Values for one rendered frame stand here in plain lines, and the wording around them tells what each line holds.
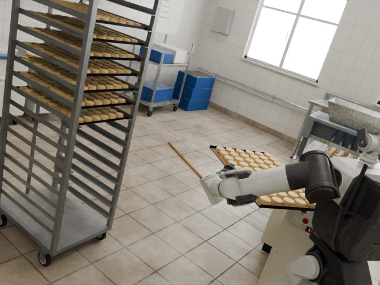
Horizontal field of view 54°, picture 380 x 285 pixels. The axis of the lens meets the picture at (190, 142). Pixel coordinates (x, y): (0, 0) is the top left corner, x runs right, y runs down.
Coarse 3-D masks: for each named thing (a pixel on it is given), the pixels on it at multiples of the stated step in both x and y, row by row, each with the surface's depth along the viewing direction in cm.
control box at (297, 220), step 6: (300, 210) 208; (294, 216) 211; (300, 216) 209; (306, 216) 207; (312, 216) 206; (294, 222) 211; (300, 222) 210; (300, 228) 210; (306, 228) 208; (312, 228) 207
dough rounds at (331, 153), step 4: (332, 148) 302; (328, 152) 288; (332, 152) 292; (340, 152) 297; (344, 152) 305; (332, 156) 288; (336, 156) 284; (340, 156) 286; (348, 156) 292; (352, 156) 303
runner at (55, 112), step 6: (18, 90) 222; (24, 96) 219; (30, 96) 216; (36, 102) 213; (42, 102) 210; (48, 108) 208; (54, 114) 206; (60, 114) 203; (66, 120) 201; (78, 126) 198
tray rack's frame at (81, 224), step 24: (0, 144) 236; (0, 168) 241; (0, 192) 249; (48, 192) 278; (0, 216) 248; (24, 216) 246; (72, 216) 259; (96, 216) 266; (48, 240) 230; (72, 240) 236
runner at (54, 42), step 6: (18, 24) 212; (24, 30) 210; (30, 30) 207; (36, 36) 204; (42, 36) 201; (48, 42) 200; (54, 42) 197; (60, 42) 194; (66, 48) 192; (72, 48) 190; (78, 54) 188; (90, 60) 186
